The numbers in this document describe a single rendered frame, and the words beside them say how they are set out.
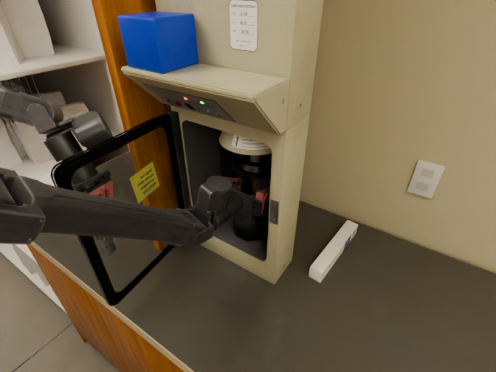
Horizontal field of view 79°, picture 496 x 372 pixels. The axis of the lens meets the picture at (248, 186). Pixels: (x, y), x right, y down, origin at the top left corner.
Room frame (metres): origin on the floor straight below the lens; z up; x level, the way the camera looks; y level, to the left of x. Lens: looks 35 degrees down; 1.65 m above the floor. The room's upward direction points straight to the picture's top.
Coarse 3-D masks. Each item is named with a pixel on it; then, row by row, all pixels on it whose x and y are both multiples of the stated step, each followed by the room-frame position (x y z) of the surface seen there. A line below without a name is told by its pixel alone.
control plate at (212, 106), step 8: (152, 88) 0.62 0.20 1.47; (160, 88) 0.60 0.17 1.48; (160, 96) 0.65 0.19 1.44; (168, 96) 0.62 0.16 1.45; (176, 96) 0.59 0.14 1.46; (184, 96) 0.57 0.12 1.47; (192, 96) 0.55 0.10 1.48; (184, 104) 0.62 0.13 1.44; (192, 104) 0.59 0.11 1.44; (200, 104) 0.57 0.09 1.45; (208, 104) 0.55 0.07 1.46; (216, 104) 0.53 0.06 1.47; (200, 112) 0.62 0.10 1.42; (224, 112) 0.55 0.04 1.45; (232, 120) 0.57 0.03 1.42
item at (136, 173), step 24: (144, 144) 0.61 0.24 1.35; (96, 168) 0.50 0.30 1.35; (120, 168) 0.55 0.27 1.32; (144, 168) 0.60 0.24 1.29; (168, 168) 0.67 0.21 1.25; (96, 192) 0.49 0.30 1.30; (120, 192) 0.53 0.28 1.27; (144, 192) 0.59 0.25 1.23; (168, 192) 0.65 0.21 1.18; (96, 240) 0.46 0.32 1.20; (120, 240) 0.50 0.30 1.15; (144, 240) 0.56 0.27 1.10; (120, 264) 0.49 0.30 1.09; (144, 264) 0.54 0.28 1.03; (120, 288) 0.47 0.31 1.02
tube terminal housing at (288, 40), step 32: (160, 0) 0.71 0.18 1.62; (192, 0) 0.66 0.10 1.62; (224, 0) 0.62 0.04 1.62; (288, 0) 0.55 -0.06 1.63; (320, 0) 0.62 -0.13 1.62; (224, 32) 0.62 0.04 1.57; (288, 32) 0.55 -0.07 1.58; (224, 64) 0.62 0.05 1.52; (256, 64) 0.58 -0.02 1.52; (288, 64) 0.54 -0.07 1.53; (224, 128) 0.63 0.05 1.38; (288, 128) 0.55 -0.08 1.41; (288, 160) 0.56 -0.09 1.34; (288, 192) 0.57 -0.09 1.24; (288, 224) 0.59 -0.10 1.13; (224, 256) 0.64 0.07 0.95; (288, 256) 0.60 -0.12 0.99
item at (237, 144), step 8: (224, 136) 0.67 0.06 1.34; (232, 136) 0.65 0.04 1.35; (240, 136) 0.64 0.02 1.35; (224, 144) 0.65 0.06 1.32; (232, 144) 0.64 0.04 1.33; (240, 144) 0.63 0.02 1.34; (248, 144) 0.62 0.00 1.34; (256, 144) 0.62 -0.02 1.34; (264, 144) 0.63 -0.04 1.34; (240, 152) 0.62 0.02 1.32; (248, 152) 0.62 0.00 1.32; (256, 152) 0.62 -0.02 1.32; (264, 152) 0.62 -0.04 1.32
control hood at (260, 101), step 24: (144, 72) 0.59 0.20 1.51; (168, 72) 0.58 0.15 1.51; (192, 72) 0.58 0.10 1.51; (216, 72) 0.58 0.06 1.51; (240, 72) 0.58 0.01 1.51; (216, 96) 0.50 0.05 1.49; (240, 96) 0.46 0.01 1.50; (264, 96) 0.47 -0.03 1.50; (288, 96) 0.54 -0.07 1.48; (240, 120) 0.55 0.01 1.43; (264, 120) 0.49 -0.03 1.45
